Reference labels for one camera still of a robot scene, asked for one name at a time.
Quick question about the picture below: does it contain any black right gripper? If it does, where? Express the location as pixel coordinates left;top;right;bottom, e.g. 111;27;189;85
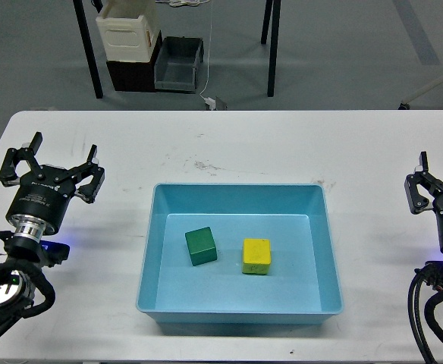
404;151;443;253

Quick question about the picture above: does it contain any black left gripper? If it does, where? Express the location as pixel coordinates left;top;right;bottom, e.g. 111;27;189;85
0;131;105;234

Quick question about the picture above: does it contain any green block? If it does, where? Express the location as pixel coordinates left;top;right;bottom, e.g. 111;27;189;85
185;227;218;266

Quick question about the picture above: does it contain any yellow block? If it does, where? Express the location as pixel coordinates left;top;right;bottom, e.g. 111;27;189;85
242;238;272;275

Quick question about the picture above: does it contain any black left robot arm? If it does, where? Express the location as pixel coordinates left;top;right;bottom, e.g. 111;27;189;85
0;132;105;337

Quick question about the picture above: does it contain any light blue plastic box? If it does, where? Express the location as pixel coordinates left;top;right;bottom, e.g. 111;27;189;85
137;184;344;325

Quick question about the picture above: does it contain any black crate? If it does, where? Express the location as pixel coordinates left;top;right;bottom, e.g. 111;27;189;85
106;32;162;93

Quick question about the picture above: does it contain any grey storage bin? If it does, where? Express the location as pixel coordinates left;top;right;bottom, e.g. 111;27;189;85
154;36;204;93

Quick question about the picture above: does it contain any cream plastic container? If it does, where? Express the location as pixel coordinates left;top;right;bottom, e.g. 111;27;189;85
96;0;160;63

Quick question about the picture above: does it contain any white power adapter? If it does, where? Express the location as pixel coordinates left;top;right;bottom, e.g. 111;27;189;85
204;97;216;111

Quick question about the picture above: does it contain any black table leg left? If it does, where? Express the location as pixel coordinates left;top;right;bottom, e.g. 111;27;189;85
73;0;103;99

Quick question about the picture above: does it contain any black table leg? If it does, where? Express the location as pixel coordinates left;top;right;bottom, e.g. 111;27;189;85
73;0;103;99
260;0;281;97

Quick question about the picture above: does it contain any black table leg right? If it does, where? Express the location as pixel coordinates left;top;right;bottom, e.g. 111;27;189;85
260;0;281;97

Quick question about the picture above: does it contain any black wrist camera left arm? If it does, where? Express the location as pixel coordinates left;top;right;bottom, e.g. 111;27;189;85
40;240;70;267

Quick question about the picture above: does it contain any white cable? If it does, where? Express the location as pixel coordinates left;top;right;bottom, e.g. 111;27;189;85
156;0;214;100

